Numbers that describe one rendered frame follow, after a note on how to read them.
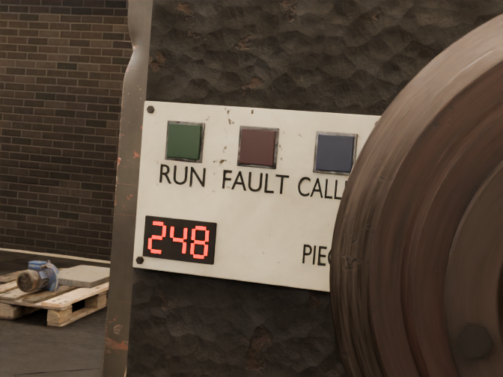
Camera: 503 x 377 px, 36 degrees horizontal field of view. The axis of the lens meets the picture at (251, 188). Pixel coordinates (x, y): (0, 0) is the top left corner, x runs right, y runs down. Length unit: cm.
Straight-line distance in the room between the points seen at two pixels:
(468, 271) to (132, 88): 301
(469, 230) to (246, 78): 36
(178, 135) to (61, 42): 699
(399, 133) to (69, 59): 716
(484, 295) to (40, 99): 740
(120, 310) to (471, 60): 303
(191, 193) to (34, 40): 716
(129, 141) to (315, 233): 274
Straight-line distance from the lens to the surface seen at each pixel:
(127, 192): 350
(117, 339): 360
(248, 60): 83
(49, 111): 780
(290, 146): 79
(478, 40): 65
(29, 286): 519
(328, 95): 81
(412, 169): 63
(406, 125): 64
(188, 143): 82
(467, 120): 62
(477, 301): 56
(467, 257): 56
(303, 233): 79
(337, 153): 78
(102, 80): 756
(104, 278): 571
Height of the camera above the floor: 120
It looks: 3 degrees down
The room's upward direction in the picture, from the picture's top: 5 degrees clockwise
